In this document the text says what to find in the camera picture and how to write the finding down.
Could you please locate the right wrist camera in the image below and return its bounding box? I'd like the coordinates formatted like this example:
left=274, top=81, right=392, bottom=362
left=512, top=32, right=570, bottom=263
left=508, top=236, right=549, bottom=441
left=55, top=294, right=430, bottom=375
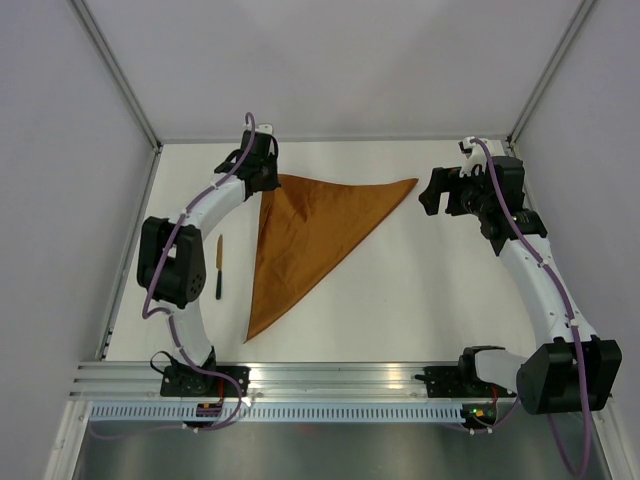
left=458, top=136, right=502, bottom=177

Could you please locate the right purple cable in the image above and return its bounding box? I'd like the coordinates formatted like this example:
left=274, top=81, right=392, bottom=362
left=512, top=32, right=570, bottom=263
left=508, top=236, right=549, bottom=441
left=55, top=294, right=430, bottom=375
left=469, top=138, right=594, bottom=479

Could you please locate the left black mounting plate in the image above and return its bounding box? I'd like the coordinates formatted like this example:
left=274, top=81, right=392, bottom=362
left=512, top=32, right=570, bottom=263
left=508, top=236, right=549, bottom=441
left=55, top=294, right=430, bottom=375
left=160, top=363, right=250, bottom=398

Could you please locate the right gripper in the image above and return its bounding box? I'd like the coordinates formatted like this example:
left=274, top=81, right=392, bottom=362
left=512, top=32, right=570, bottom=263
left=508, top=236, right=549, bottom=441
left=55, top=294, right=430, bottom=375
left=419, top=164, right=494, bottom=218

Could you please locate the aluminium frame post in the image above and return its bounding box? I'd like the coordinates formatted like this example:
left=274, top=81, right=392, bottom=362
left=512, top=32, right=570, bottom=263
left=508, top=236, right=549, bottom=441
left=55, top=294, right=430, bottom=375
left=505, top=0, right=599, bottom=151
left=68, top=0, right=162, bottom=153

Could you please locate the right aluminium frame post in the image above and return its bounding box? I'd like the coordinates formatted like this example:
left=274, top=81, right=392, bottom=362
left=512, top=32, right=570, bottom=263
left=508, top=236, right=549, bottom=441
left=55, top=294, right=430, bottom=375
left=505, top=0, right=599, bottom=151

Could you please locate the knife with dark handle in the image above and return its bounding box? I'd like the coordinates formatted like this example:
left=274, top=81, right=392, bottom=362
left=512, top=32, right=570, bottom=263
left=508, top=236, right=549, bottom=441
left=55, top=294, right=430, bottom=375
left=215, top=234, right=224, bottom=300

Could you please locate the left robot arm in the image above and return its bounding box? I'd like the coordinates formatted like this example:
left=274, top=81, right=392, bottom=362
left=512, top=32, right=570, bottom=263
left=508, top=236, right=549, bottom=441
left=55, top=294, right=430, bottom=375
left=136, top=124, right=280, bottom=397

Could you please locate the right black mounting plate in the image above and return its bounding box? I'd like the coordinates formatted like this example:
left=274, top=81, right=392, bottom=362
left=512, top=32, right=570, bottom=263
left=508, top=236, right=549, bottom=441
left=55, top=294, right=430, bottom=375
left=413, top=365, right=471, bottom=399

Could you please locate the black mounting plate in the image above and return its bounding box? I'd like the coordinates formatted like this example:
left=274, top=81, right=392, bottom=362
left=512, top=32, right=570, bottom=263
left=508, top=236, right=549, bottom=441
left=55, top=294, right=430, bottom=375
left=160, top=363, right=250, bottom=398
left=413, top=365, right=471, bottom=399

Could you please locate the aluminium front rail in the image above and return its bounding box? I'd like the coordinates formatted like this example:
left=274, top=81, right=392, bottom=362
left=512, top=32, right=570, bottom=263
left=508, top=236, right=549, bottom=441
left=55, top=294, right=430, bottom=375
left=69, top=362, right=521, bottom=401

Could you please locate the brown cloth napkin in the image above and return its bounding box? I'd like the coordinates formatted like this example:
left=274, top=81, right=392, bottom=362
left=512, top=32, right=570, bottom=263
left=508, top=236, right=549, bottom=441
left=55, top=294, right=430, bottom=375
left=246, top=175, right=418, bottom=341

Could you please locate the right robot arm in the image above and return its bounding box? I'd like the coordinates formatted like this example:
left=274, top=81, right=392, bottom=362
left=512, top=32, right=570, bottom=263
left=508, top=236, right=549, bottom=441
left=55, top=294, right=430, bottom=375
left=419, top=156, right=622, bottom=415

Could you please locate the slotted cable duct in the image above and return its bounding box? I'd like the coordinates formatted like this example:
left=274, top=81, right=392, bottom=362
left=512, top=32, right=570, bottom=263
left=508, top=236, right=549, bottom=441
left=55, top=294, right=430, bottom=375
left=90, top=402, right=463, bottom=423

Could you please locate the left aluminium frame post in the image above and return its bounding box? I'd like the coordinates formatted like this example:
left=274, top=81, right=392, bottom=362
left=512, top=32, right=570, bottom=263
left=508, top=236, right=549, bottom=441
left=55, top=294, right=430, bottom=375
left=68, top=0, right=162, bottom=153

